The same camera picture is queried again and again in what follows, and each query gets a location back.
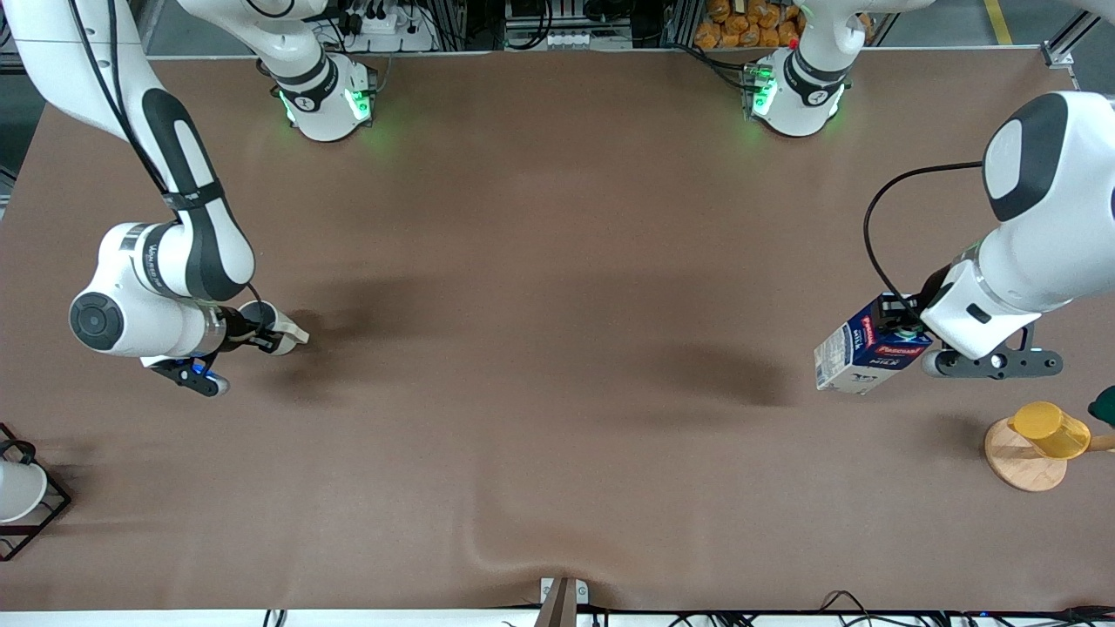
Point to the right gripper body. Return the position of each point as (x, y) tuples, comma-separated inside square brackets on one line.
[(235, 329)]

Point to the beige mug with grey inside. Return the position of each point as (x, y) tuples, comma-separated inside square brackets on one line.
[(292, 333)]

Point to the blue and white milk carton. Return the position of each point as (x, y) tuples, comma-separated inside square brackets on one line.
[(858, 353)]

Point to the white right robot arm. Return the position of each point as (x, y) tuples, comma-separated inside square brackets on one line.
[(174, 261)]

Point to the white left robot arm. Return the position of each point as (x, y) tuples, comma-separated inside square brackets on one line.
[(1054, 235)]

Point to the yellow cup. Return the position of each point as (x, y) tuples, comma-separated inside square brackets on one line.
[(1050, 428)]

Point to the green cup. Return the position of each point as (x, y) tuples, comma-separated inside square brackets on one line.
[(1106, 407)]

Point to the white cup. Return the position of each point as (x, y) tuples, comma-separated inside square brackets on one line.
[(17, 492)]

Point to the wooden mug tree stand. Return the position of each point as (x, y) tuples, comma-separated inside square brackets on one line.
[(1023, 466)]

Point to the crate of orange buns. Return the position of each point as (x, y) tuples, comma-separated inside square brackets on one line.
[(740, 26)]

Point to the white power strip with plugs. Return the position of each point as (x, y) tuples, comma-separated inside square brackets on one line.
[(383, 26)]

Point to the small white power strip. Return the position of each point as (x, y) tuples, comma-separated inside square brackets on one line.
[(571, 39)]

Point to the aluminium frame profile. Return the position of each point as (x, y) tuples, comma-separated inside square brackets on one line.
[(1058, 48)]

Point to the metal table edge bracket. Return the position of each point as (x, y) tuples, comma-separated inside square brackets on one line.
[(582, 592)]

